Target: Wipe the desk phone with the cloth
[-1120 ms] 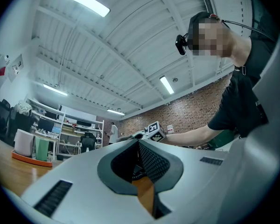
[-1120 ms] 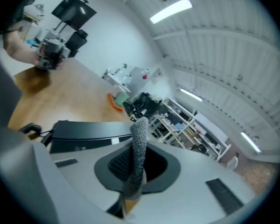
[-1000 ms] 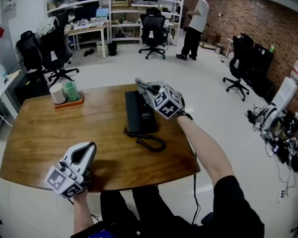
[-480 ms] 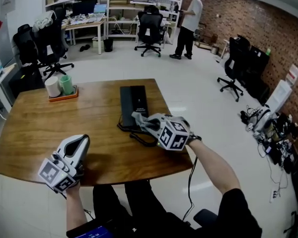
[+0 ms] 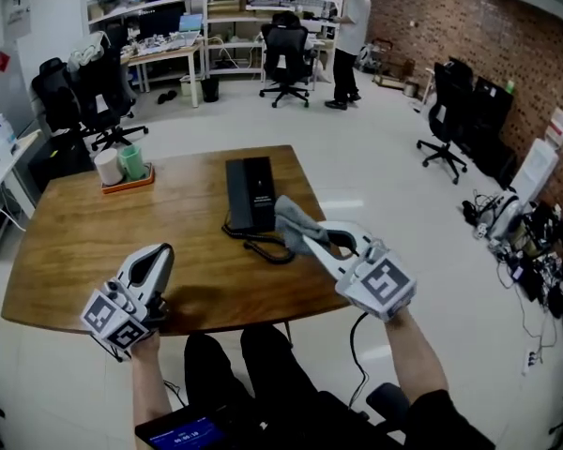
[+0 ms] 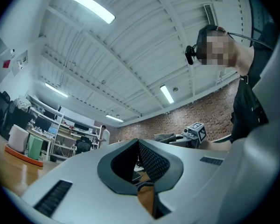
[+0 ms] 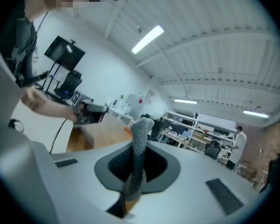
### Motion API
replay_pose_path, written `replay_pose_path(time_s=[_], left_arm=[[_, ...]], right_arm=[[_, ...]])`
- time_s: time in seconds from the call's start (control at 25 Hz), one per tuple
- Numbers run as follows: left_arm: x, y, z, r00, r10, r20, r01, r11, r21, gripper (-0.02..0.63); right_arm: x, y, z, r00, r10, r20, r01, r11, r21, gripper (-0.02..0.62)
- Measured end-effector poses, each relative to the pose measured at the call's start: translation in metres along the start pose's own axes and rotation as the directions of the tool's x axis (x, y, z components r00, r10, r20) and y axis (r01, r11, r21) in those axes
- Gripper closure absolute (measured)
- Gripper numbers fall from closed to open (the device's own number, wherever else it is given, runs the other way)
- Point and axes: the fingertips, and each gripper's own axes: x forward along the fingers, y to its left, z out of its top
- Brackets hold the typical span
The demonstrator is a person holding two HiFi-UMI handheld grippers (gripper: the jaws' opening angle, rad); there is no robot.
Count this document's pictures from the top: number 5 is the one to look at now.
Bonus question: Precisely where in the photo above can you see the wooden crate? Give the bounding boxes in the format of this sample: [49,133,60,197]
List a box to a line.
[372,38,418,91]

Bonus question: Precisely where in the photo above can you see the black waste bin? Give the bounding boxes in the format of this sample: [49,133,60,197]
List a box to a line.
[200,75,221,104]

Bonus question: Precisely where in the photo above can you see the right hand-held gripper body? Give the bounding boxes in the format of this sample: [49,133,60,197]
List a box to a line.
[335,240,417,323]

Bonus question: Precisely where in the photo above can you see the person's right forearm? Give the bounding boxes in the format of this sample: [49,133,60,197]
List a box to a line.
[383,306,451,408]

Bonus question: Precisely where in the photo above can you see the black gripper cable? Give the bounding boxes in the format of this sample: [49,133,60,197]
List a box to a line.
[346,310,373,411]

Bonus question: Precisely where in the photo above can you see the pile of cables and electronics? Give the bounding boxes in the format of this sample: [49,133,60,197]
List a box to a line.
[461,193,563,319]

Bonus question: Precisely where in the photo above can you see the white paper notice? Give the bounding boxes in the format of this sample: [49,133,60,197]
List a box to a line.
[1,0,33,42]

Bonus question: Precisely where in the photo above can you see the white waste bin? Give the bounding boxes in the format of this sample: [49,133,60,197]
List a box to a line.
[178,73,203,98]

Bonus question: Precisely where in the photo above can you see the white rounded machine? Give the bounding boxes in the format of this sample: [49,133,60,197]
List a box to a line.
[483,191,527,244]

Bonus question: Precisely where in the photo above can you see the wooden table with white legs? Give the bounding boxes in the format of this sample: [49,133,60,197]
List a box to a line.
[120,38,205,109]

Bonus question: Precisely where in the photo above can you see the black chair armrest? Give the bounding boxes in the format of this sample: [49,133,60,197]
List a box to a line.
[365,382,412,427]

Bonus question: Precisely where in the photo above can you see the white cylindrical cup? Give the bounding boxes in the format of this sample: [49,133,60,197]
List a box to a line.
[94,148,125,187]

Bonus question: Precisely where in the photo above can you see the person's left forearm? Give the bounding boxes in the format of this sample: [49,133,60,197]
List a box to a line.
[129,333,175,440]

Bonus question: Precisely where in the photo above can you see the black monitor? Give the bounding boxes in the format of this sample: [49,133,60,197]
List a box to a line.
[137,6,185,42]

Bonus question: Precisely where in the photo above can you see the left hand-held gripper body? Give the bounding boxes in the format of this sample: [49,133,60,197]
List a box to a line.
[79,274,170,363]

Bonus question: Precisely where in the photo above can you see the orange tray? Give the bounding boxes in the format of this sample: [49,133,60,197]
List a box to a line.
[100,163,157,195]

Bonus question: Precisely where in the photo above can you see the open laptop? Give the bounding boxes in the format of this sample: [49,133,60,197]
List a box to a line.
[176,13,205,47]

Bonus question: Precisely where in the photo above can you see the black coiled phone cord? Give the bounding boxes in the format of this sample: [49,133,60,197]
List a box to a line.
[221,208,297,265]

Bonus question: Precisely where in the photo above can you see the black tablet with blue screen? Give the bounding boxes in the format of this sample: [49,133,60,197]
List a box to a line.
[134,404,230,450]

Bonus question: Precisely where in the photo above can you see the wooden desk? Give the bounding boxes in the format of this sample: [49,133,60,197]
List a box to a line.
[0,144,354,337]

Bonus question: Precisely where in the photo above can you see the black office chair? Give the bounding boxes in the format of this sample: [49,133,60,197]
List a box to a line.
[68,33,150,153]
[31,56,84,135]
[258,10,319,109]
[416,60,476,187]

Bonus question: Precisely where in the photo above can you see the person's black sleeve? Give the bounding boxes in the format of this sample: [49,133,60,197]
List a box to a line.
[403,388,498,450]

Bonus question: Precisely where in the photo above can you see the white side desk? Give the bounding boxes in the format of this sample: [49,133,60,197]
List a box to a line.
[0,128,44,233]

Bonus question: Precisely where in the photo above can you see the black desk phone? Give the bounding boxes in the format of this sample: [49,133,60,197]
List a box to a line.
[224,156,278,233]

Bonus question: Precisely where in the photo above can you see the person's black trousers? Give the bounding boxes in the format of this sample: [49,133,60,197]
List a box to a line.
[182,324,407,450]

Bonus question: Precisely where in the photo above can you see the pale garment on chair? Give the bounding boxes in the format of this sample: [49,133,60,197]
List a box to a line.
[66,30,113,73]

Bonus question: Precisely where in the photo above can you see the grey cloth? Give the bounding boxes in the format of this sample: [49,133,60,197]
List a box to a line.
[274,194,332,256]

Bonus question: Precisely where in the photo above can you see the white floor appliance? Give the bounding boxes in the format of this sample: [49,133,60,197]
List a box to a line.
[509,137,560,206]

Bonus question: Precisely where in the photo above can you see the black equipment case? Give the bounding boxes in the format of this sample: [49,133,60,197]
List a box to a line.
[467,76,518,180]

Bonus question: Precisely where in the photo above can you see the black low cabinet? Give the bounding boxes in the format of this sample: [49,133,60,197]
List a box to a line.
[27,130,96,195]

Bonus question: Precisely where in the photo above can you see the white power strip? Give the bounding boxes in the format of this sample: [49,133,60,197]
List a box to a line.
[521,346,543,377]

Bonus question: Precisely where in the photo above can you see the green plastic jug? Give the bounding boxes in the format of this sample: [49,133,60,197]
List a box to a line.
[117,143,148,182]

